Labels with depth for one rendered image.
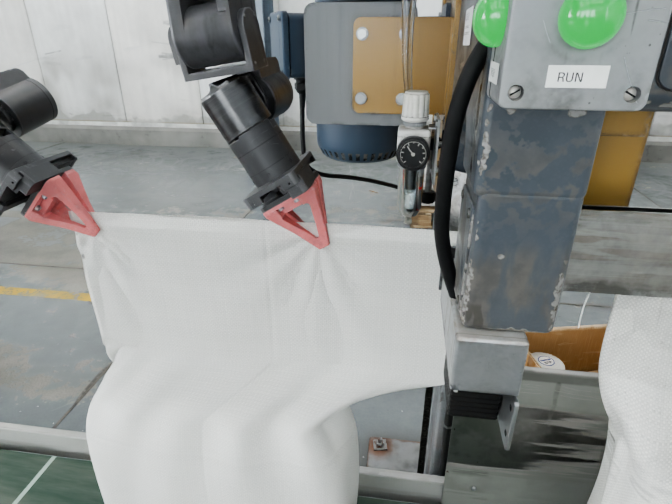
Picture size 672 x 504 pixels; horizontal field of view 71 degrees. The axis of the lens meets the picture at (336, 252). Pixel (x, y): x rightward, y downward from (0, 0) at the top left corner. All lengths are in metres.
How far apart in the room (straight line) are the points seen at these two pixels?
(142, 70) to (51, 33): 1.14
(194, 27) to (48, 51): 6.47
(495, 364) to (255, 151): 0.31
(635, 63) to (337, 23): 0.49
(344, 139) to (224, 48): 0.32
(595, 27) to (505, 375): 0.25
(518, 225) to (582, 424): 0.70
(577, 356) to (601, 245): 1.60
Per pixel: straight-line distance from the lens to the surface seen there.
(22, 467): 1.37
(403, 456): 1.69
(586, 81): 0.29
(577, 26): 0.27
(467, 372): 0.40
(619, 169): 0.69
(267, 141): 0.50
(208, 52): 0.51
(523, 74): 0.28
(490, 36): 0.29
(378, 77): 0.70
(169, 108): 6.24
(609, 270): 0.58
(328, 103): 0.72
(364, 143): 0.76
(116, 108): 6.58
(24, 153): 0.67
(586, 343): 2.13
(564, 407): 0.98
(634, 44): 0.29
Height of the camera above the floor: 1.28
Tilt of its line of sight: 25 degrees down
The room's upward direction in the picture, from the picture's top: straight up
